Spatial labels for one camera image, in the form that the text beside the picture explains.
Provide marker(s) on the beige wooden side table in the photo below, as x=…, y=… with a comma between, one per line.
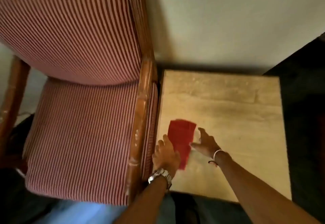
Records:
x=228, y=109

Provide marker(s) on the silver wristwatch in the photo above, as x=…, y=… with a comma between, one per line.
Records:
x=160, y=175

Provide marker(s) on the person's right hand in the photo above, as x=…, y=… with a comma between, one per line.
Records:
x=208, y=143

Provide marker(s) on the red striped chair back cushion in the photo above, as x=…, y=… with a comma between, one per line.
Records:
x=71, y=28

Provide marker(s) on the person's left hand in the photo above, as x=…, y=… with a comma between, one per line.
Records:
x=166, y=156

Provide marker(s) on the person's right forearm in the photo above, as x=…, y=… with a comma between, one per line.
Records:
x=254, y=193

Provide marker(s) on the person's left forearm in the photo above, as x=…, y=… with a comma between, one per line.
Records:
x=144, y=203

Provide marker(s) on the person's blue jeans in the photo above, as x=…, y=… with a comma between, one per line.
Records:
x=83, y=213

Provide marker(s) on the red cloth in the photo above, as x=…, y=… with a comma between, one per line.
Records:
x=181, y=135

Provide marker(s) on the wooden chair back frame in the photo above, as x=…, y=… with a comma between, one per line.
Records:
x=139, y=15

